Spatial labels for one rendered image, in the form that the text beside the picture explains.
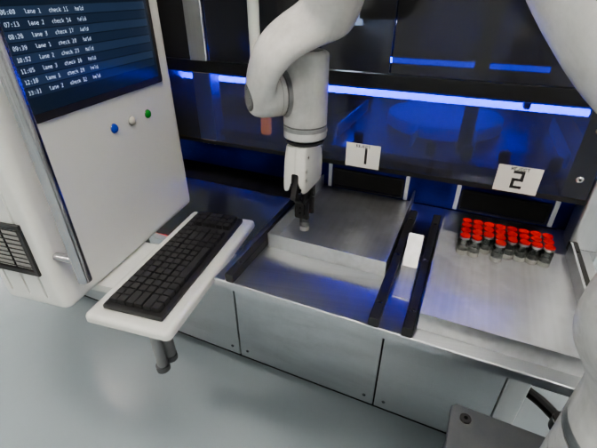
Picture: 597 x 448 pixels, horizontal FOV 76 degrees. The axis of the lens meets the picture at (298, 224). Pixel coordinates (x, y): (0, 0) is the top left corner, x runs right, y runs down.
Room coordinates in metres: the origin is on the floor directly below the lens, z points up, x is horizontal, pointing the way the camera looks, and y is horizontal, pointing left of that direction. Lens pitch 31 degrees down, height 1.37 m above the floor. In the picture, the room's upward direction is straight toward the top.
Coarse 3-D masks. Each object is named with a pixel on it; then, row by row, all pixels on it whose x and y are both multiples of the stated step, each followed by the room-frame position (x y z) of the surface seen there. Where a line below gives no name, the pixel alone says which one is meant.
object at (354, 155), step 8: (352, 144) 0.89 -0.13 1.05; (360, 144) 0.89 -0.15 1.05; (352, 152) 0.89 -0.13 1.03; (360, 152) 0.89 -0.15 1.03; (368, 152) 0.88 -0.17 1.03; (376, 152) 0.87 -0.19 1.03; (352, 160) 0.89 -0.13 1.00; (360, 160) 0.89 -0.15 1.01; (368, 160) 0.88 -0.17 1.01; (376, 160) 0.87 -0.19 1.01; (368, 168) 0.88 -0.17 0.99; (376, 168) 0.87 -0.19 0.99
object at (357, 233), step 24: (336, 192) 0.96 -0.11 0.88; (360, 192) 0.96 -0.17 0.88; (288, 216) 0.79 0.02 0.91; (312, 216) 0.83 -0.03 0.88; (336, 216) 0.83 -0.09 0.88; (360, 216) 0.83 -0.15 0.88; (384, 216) 0.83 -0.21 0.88; (288, 240) 0.68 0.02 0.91; (312, 240) 0.72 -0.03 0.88; (336, 240) 0.72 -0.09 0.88; (360, 240) 0.72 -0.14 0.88; (384, 240) 0.72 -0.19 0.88; (360, 264) 0.61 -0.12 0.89; (384, 264) 0.60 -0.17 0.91
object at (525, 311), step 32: (448, 256) 0.66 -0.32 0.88; (480, 256) 0.66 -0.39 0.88; (576, 256) 0.61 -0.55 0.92; (448, 288) 0.56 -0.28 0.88; (480, 288) 0.56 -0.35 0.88; (512, 288) 0.56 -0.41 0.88; (544, 288) 0.56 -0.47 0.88; (576, 288) 0.55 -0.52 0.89; (448, 320) 0.44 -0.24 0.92; (480, 320) 0.47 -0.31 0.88; (512, 320) 0.47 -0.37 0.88; (544, 320) 0.47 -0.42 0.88; (512, 352) 0.40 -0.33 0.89; (544, 352) 0.38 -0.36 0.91; (576, 352) 0.41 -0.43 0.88
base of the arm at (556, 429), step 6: (558, 420) 0.20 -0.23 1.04; (558, 426) 0.20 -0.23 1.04; (552, 432) 0.20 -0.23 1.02; (558, 432) 0.19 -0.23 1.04; (546, 438) 0.20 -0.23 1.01; (552, 438) 0.19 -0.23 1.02; (558, 438) 0.19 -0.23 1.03; (564, 438) 0.18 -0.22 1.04; (546, 444) 0.20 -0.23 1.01; (552, 444) 0.19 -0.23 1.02; (558, 444) 0.18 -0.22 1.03; (564, 444) 0.18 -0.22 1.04
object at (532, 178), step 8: (504, 168) 0.76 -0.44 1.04; (512, 168) 0.75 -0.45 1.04; (520, 168) 0.75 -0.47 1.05; (528, 168) 0.74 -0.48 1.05; (496, 176) 0.76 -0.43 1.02; (504, 176) 0.76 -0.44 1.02; (512, 176) 0.75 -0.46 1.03; (520, 176) 0.74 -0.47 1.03; (528, 176) 0.74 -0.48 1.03; (536, 176) 0.73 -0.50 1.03; (496, 184) 0.76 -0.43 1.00; (504, 184) 0.75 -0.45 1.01; (520, 184) 0.74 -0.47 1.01; (528, 184) 0.74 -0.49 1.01; (536, 184) 0.73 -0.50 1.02; (520, 192) 0.74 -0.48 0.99; (528, 192) 0.73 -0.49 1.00; (536, 192) 0.73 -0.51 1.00
